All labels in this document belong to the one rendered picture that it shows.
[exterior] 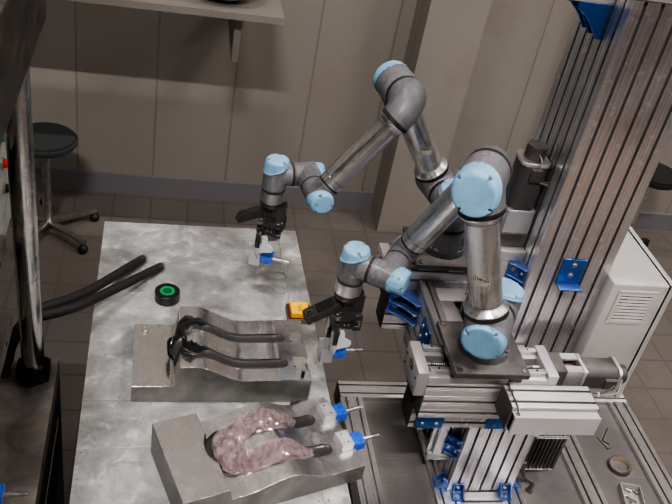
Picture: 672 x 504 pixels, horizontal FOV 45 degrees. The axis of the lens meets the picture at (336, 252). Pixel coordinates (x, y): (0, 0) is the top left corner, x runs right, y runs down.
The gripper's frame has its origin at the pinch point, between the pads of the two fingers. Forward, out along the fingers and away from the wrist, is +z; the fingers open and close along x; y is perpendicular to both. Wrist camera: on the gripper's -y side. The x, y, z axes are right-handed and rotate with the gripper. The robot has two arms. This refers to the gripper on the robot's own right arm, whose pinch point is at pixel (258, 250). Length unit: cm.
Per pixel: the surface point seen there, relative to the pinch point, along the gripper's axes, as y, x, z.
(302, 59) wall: -24, 183, 6
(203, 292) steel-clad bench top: -14.5, -10.0, 15.0
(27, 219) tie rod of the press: -45, -64, -39
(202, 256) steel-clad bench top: -21.1, 9.1, 15.0
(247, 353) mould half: 8.7, -42.1, 6.7
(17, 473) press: -35, -94, 16
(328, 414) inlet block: 36, -58, 7
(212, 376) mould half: 2, -56, 5
